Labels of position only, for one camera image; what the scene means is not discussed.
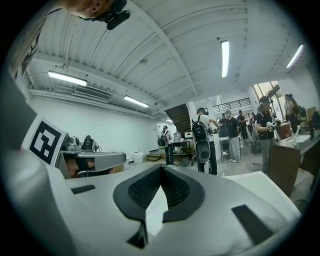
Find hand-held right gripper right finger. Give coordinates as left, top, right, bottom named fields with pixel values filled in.
left=147, top=164, right=289, bottom=256

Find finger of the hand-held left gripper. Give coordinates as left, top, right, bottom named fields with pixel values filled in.
left=94, top=151, right=128, bottom=174

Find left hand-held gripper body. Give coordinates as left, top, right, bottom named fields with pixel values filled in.
left=28, top=116, right=97, bottom=180

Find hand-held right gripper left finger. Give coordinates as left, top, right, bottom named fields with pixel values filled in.
left=46, top=163, right=163, bottom=256

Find person's left hand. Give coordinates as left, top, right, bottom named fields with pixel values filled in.
left=65, top=157, right=97, bottom=178

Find white round container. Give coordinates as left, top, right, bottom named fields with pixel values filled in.
left=132, top=151, right=146, bottom=165

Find low wooden steps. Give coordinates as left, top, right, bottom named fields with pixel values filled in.
left=145, top=152, right=162, bottom=162

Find long ceiling light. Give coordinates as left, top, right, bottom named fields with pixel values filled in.
left=47, top=70, right=88, bottom=87
left=220, top=40, right=231, bottom=79
left=285, top=44, right=306, bottom=69
left=123, top=94, right=150, bottom=109

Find ceiling air vent grille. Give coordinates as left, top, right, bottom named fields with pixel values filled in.
left=74, top=85, right=113, bottom=103

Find dark wooden vanity cabinet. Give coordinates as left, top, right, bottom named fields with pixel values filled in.
left=269, top=129, right=320, bottom=198

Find brown wooden staircase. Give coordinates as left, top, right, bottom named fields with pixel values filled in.
left=164, top=103, right=194, bottom=133

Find black mezzanine railing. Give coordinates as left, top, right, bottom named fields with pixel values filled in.
left=212, top=97, right=251, bottom=114

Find brown printed shirt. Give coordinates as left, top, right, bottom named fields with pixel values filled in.
left=9, top=0, right=63, bottom=80

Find large window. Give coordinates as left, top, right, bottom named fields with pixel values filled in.
left=252, top=81, right=281, bottom=101

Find person's head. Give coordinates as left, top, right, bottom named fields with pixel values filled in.
left=55, top=0, right=128, bottom=21

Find black device with cables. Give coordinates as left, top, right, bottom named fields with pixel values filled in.
left=81, top=134, right=102, bottom=153

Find black head-worn camera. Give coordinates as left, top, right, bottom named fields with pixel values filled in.
left=106, top=9, right=132, bottom=31

